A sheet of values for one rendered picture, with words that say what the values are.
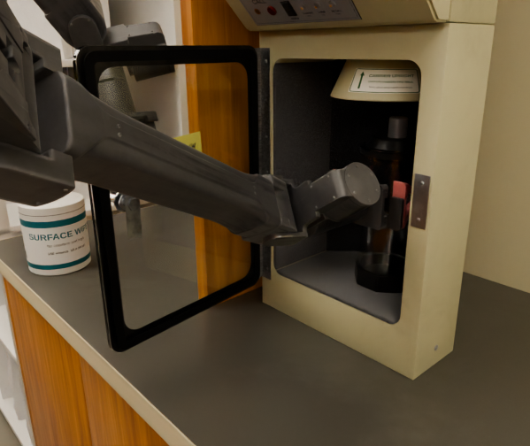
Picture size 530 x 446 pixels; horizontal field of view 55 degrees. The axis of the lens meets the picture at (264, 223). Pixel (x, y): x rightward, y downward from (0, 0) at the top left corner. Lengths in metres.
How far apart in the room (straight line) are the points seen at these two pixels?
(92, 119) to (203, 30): 0.48
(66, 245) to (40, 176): 0.79
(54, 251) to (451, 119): 0.81
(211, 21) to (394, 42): 0.31
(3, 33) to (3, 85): 0.04
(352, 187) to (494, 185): 0.54
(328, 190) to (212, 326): 0.37
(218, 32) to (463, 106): 0.39
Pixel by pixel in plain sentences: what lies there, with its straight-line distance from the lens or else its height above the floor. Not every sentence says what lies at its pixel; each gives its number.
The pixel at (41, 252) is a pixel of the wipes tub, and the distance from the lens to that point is 1.14.
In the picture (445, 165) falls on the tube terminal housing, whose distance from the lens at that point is 0.67.
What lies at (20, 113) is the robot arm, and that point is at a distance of 0.32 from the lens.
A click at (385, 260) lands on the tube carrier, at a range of 0.81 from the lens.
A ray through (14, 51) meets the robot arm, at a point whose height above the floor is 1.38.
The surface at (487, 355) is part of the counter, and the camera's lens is 0.87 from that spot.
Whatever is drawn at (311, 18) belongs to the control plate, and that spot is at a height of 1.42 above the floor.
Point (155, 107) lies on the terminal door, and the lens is 0.69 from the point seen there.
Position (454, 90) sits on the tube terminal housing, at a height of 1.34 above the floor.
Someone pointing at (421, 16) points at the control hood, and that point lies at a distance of 0.62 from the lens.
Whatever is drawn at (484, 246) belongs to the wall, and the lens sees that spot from 1.14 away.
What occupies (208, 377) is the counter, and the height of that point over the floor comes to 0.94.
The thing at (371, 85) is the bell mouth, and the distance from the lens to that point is 0.72.
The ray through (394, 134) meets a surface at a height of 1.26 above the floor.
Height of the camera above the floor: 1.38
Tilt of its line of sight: 19 degrees down
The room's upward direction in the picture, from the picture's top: 1 degrees counter-clockwise
